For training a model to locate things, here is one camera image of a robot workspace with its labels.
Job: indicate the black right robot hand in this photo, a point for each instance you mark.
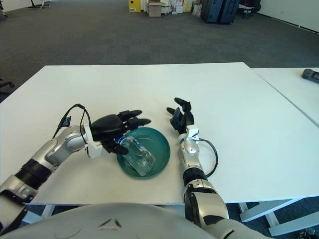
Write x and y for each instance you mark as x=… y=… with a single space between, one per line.
x=184 y=120

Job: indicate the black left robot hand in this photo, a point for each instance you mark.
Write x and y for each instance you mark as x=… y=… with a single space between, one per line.
x=107 y=127

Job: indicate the clear plastic bottle blue cap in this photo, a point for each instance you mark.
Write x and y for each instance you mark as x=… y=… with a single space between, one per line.
x=139 y=156

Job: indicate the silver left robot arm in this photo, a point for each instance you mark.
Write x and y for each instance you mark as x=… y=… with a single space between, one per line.
x=57 y=147

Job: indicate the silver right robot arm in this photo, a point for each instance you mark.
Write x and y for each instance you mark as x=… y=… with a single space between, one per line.
x=205 y=201

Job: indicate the teal green plate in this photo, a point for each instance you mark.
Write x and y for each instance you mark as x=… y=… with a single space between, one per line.
x=159 y=147

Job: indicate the grey robot torso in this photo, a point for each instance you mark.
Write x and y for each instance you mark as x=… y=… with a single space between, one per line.
x=112 y=221

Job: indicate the black office chair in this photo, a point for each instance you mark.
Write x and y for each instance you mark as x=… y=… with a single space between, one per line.
x=6 y=84

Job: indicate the white plastic bag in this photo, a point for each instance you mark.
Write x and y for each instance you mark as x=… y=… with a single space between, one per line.
x=197 y=10

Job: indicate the blue suitcase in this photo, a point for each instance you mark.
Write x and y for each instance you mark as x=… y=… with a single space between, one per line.
x=211 y=12

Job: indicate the stack of white boxes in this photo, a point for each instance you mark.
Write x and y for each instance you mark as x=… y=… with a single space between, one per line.
x=177 y=6

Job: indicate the dark navy suitcase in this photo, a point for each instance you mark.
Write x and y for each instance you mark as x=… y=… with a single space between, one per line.
x=229 y=12

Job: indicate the yellow box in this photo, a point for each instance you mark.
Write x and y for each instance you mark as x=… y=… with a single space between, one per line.
x=134 y=5

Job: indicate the black chair with white seat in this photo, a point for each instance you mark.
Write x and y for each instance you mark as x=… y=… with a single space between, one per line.
x=249 y=9

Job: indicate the grey handheld device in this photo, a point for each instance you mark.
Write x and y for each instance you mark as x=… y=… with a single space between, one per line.
x=311 y=75

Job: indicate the black stand base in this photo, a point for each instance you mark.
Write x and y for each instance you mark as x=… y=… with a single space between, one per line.
x=38 y=4

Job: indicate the white table leg frame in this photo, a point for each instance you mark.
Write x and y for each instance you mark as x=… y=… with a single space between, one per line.
x=47 y=210
x=274 y=207

